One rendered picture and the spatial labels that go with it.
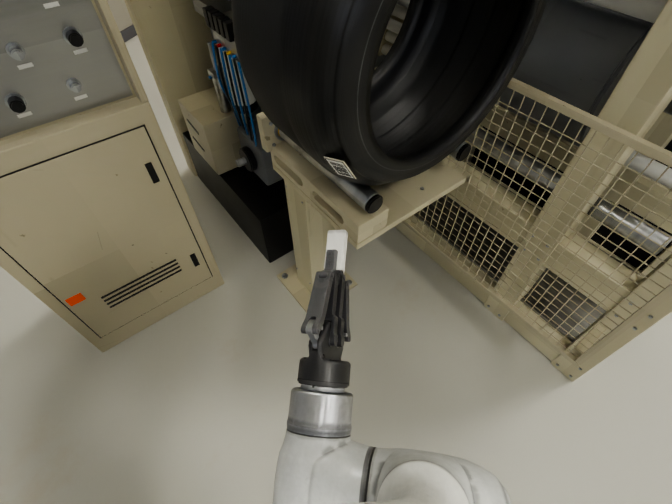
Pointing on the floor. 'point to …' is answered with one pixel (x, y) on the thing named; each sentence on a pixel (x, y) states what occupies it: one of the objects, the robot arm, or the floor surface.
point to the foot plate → (302, 285)
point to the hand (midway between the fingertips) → (336, 252)
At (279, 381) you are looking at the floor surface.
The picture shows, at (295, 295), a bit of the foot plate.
